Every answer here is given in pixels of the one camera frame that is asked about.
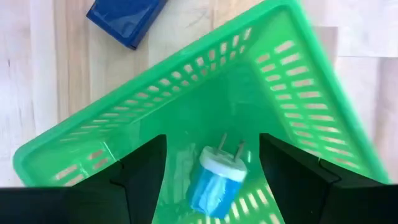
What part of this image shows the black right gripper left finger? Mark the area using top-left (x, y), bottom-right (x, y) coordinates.
top-left (0, 134), bottom-right (167, 224)

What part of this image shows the green plastic basket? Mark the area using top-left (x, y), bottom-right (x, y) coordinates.
top-left (12, 0), bottom-right (392, 224)

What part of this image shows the dark blue glossy box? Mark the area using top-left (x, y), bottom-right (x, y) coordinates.
top-left (86, 0), bottom-right (169, 50)

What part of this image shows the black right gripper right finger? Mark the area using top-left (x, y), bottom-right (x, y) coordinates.
top-left (259, 133), bottom-right (398, 224)

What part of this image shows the blue and white plug charger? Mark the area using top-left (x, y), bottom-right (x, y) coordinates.
top-left (185, 133), bottom-right (249, 220)

